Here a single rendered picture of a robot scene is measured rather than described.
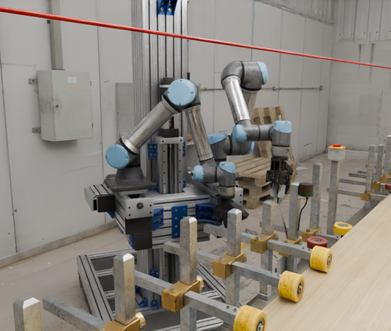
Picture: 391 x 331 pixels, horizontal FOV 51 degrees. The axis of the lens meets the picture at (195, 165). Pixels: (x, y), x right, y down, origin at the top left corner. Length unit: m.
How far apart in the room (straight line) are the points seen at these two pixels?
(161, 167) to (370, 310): 1.33
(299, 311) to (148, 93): 1.43
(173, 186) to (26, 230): 1.97
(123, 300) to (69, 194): 3.18
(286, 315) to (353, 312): 0.19
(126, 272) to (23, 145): 2.92
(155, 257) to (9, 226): 1.75
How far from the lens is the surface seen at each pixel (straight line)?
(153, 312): 2.58
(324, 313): 1.29
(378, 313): 1.34
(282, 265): 1.89
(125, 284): 1.01
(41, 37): 3.94
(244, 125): 1.84
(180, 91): 1.83
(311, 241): 1.77
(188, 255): 1.19
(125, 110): 4.33
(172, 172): 2.31
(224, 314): 1.13
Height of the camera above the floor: 1.53
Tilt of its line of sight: 11 degrees down
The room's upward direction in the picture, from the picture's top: straight up
